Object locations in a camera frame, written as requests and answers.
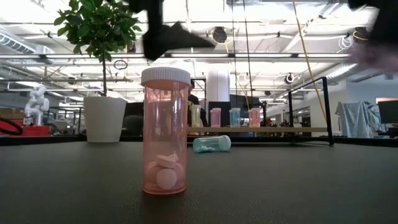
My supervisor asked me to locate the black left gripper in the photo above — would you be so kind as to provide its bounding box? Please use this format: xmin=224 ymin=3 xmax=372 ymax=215
xmin=129 ymin=0 xmax=216 ymax=60

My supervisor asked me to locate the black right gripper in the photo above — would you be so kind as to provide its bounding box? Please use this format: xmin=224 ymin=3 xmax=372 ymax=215
xmin=348 ymin=0 xmax=398 ymax=46

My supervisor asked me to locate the yellow medicine bottle white cap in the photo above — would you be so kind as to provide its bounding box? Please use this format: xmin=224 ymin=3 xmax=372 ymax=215
xmin=190 ymin=105 xmax=201 ymax=128

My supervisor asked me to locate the teal medicine bottle white cap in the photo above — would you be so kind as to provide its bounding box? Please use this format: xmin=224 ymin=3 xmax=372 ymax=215
xmin=192 ymin=134 xmax=232 ymax=154

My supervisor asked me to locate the white building column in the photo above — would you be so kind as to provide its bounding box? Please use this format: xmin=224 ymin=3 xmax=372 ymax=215
xmin=206 ymin=63 xmax=231 ymax=103

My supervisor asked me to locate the person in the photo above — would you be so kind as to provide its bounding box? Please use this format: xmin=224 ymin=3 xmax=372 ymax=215
xmin=187 ymin=79 xmax=208 ymax=128

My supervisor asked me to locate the black panel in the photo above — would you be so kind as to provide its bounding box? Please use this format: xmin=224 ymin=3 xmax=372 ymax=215
xmin=207 ymin=101 xmax=231 ymax=128
xmin=120 ymin=101 xmax=144 ymax=138

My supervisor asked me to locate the black monitor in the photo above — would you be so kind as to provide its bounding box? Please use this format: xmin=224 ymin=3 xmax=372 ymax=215
xmin=229 ymin=94 xmax=261 ymax=119
xmin=377 ymin=99 xmax=398 ymax=124

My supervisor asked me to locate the long ceiling light bar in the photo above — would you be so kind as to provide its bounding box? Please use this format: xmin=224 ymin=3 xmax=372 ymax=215
xmin=0 ymin=52 xmax=398 ymax=60

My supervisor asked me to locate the blue-grey draped cloth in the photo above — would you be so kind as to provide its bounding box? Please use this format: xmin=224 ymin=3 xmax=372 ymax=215
xmin=335 ymin=100 xmax=379 ymax=139

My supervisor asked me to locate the green plant in white pot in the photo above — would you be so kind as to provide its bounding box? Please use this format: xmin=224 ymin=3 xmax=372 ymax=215
xmin=53 ymin=0 xmax=143 ymax=143

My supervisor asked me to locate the black table mat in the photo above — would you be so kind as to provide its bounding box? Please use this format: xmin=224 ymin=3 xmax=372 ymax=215
xmin=0 ymin=136 xmax=398 ymax=224

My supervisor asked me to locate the thin black hanging cable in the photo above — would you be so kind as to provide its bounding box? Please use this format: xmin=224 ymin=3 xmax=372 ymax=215
xmin=242 ymin=0 xmax=254 ymax=125
xmin=231 ymin=0 xmax=238 ymax=105

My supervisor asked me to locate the silver air duct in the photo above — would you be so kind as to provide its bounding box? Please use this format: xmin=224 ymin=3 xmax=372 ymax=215
xmin=325 ymin=43 xmax=398 ymax=82
xmin=0 ymin=30 xmax=56 ymax=65

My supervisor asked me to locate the orange-yellow cable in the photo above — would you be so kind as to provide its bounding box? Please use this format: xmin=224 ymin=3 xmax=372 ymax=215
xmin=292 ymin=0 xmax=328 ymax=123

